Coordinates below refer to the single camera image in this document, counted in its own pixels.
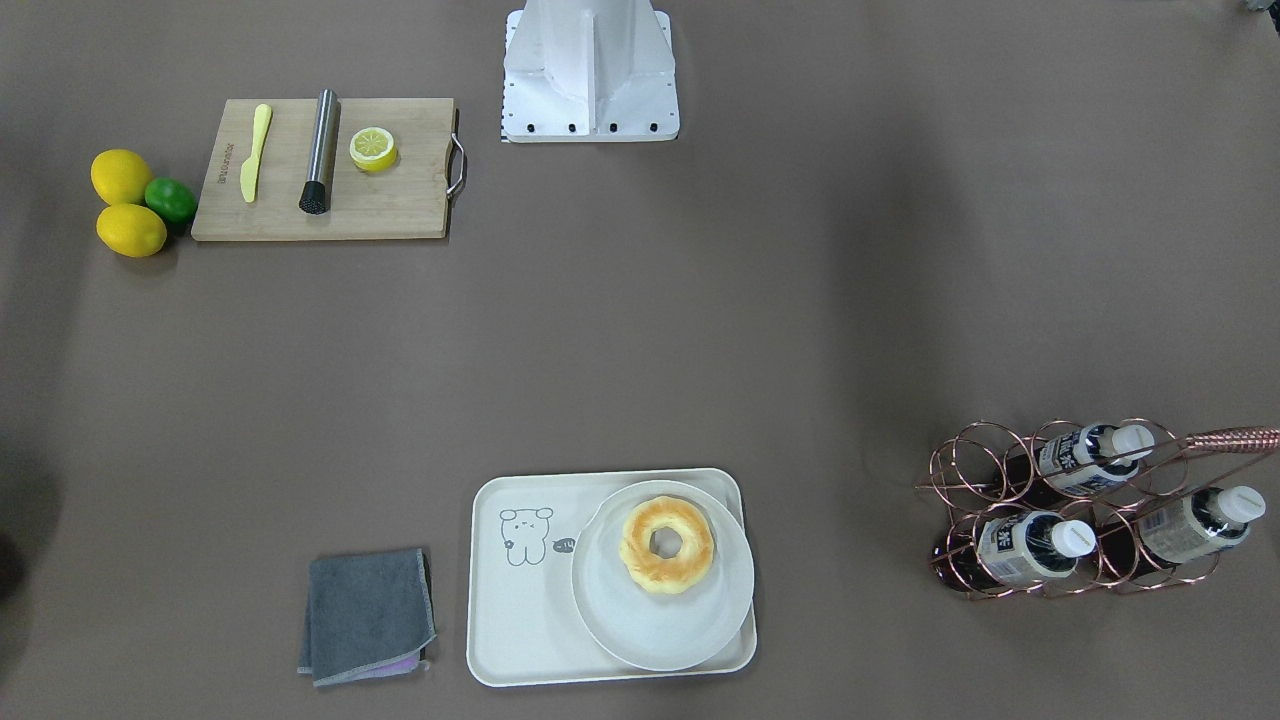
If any bamboo cutting board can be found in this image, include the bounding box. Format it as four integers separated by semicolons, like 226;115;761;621
191;97;457;242

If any tea bottle white cap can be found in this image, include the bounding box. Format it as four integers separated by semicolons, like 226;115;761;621
993;423;1155;507

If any yellow lemon far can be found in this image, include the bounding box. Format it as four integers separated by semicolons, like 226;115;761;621
90;149;154;206

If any yellow lemon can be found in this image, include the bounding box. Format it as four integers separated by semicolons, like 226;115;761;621
90;149;154;206
96;204;168;258

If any yellow lemon near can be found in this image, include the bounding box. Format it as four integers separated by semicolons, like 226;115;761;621
96;204;168;258

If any copper wire bottle rack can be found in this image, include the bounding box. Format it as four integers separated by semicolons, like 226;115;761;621
920;418;1277;600

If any glazed donut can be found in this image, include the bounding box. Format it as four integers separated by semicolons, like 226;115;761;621
620;496;716;594

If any yellow plastic knife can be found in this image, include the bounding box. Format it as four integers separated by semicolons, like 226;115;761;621
239;102;273;204

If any grey folded cloth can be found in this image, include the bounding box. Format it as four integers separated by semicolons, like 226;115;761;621
297;548;436;687

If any white round plate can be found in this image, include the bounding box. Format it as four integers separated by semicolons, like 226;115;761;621
571;479;755;673

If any half lemon slice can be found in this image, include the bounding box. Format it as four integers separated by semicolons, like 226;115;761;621
348;126;399;173

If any cream rabbit tray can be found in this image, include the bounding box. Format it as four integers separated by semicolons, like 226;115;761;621
466;468;756;687

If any tea bottle front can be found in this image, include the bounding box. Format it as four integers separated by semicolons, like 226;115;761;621
1100;486;1267;579
931;511;1097;594

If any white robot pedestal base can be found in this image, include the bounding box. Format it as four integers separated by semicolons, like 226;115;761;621
500;1;681;143

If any steel muddler black tip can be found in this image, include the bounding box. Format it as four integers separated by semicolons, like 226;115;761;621
298;88;340;215

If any green lime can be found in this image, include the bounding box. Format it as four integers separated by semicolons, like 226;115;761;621
143;177;198;225

